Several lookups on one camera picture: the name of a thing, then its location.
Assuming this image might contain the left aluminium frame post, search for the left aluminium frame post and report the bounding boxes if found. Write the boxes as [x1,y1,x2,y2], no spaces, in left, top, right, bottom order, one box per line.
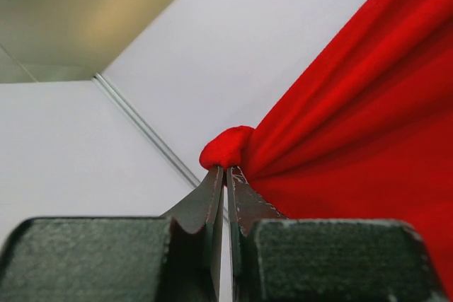
[93,73,201,188]

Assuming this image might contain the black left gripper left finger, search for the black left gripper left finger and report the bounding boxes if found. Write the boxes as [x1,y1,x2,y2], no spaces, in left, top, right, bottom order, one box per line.
[1,166,224,301]

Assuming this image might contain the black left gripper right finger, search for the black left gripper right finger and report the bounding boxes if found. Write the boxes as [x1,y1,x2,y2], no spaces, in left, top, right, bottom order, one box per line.
[225,166,448,301]

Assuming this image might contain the red t shirt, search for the red t shirt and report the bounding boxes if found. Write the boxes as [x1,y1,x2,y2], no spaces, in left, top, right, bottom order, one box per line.
[200,0,452,291]

